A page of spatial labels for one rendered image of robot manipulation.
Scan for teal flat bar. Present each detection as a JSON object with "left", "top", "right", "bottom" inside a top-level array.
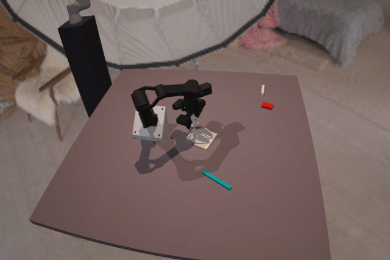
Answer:
[{"left": 202, "top": 170, "right": 232, "bottom": 190}]

